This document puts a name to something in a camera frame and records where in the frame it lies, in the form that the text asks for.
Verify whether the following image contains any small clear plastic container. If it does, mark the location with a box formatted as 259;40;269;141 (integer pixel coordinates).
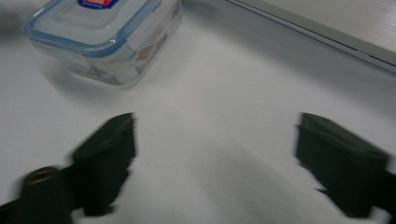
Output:
21;0;183;89

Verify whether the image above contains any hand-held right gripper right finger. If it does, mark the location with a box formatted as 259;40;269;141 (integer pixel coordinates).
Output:
294;112;392;219

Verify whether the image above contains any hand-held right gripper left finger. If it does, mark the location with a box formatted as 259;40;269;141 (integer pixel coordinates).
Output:
70;112;138;217

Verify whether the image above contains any white wire basket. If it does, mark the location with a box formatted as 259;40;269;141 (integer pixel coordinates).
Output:
225;0;396;77

